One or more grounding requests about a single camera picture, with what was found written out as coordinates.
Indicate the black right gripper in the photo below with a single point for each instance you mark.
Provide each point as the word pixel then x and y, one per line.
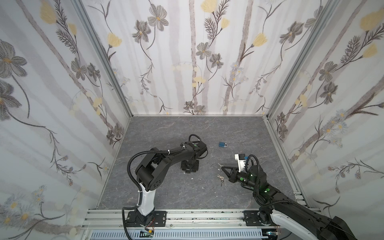
pixel 233 173

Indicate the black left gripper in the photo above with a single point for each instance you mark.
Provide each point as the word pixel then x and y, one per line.
pixel 189 163

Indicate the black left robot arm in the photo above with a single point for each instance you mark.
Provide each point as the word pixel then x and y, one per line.
pixel 148 170

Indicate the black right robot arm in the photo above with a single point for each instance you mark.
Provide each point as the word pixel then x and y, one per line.
pixel 276 208

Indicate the brass and silver key bunch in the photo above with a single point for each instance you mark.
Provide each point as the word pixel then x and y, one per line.
pixel 222 179

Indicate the blue padlock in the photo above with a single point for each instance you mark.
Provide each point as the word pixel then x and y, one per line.
pixel 223 145

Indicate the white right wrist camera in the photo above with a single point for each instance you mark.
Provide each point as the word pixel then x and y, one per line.
pixel 241 160

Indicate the white slotted cable duct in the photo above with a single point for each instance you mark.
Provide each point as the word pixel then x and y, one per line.
pixel 207 234

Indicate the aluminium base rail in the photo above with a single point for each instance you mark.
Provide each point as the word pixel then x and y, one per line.
pixel 176 219

